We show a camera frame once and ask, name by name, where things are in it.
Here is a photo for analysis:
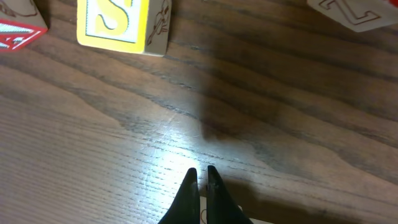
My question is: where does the red I block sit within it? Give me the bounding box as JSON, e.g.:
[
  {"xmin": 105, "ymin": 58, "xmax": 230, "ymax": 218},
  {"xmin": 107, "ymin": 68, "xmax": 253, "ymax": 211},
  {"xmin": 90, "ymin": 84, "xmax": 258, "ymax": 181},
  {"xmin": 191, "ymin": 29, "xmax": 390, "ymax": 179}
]
[{"xmin": 307, "ymin": 0, "xmax": 397, "ymax": 32}]

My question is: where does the red A block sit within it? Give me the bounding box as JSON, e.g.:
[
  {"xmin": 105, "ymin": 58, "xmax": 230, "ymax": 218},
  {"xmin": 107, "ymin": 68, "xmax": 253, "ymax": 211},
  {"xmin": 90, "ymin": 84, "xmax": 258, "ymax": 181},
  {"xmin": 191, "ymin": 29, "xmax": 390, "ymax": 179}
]
[{"xmin": 1, "ymin": 0, "xmax": 48, "ymax": 52}]

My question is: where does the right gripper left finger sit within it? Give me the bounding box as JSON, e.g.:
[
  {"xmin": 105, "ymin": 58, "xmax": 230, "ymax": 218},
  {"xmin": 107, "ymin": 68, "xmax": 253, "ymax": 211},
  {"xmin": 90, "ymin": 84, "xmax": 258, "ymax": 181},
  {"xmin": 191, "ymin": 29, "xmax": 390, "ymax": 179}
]
[{"xmin": 159, "ymin": 167, "xmax": 200, "ymax": 224}]

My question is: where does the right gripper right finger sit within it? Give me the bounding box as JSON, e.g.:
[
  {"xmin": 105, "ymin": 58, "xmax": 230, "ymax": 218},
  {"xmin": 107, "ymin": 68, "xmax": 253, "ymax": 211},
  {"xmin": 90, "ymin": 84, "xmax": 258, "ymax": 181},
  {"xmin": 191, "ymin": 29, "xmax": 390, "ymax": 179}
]
[{"xmin": 206, "ymin": 166, "xmax": 252, "ymax": 224}]

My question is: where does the yellow block centre left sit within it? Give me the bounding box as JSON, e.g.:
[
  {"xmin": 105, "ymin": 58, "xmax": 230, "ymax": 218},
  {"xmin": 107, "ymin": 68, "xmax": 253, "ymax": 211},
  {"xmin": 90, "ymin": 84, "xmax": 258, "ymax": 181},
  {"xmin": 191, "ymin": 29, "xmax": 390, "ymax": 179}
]
[{"xmin": 76, "ymin": 0, "xmax": 173, "ymax": 57}]

